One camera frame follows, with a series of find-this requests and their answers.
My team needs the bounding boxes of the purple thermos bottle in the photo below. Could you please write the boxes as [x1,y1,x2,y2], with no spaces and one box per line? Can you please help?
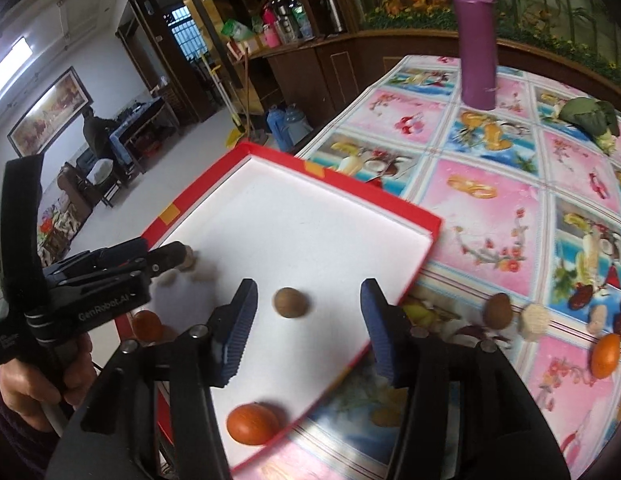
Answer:
[453,0,498,110]

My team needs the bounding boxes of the green leafy vegetable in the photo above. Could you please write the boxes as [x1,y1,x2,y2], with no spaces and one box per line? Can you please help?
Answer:
[559,96,620,156]

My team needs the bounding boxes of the red box with white inside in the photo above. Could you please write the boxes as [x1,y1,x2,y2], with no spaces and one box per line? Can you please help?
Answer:
[144,143,442,470]

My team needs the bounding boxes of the blue water jugs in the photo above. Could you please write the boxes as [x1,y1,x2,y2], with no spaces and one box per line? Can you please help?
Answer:
[266,104,313,152]

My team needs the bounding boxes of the colourful fruit-print tablecloth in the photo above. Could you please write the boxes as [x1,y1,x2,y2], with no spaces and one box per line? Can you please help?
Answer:
[300,55,621,478]

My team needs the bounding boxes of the person's left hand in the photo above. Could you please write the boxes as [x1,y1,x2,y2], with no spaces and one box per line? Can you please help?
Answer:
[0,334,97,432]

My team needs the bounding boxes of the framed wall painting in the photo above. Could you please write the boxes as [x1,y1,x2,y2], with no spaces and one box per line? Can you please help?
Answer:
[8,66,94,157]

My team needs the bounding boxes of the orange mandarin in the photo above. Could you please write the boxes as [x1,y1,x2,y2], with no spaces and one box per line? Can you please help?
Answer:
[132,310,164,344]
[591,333,621,379]
[226,403,280,446]

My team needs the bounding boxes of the bottles on wooden shelf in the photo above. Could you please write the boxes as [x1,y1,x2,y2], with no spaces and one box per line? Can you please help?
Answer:
[220,0,345,61]

